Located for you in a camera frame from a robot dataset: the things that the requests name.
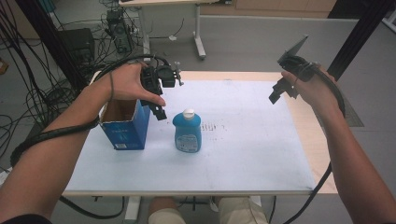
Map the white table mat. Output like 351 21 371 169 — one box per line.
64 79 318 192

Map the blue cardboard box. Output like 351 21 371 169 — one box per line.
98 98 151 151

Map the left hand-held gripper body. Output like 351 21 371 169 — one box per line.
140 61 185 97

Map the person's right leg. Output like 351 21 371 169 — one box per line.
217 196 269 224

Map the person's left hand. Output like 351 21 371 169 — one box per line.
104 63 166 108

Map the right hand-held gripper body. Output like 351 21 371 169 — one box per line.
277 35 321 84

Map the person's left leg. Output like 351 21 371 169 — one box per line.
147 196 188 224

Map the black frame post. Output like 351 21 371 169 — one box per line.
326 0 396 82
14 0 91 91

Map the white desk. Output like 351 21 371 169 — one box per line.
119 0 233 64

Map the person's black sleeve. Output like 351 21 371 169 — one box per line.
0 213 53 224

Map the blue detergent bottle white cap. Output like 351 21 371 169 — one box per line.
172 108 203 154

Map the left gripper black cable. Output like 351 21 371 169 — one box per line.
9 53 171 168

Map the person's right hand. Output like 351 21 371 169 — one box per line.
281 66 339 110

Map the black box on floor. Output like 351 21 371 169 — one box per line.
58 27 96 64

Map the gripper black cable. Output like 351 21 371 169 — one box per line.
281 63 347 224
9 53 171 168

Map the person's leg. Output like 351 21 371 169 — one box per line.
217 196 269 224
147 196 188 224

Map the tangle of black floor cables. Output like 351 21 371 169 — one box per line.
0 0 148 160

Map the grey floor mat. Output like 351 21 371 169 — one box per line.
340 92 365 128

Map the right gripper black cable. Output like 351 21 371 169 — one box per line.
281 63 347 224

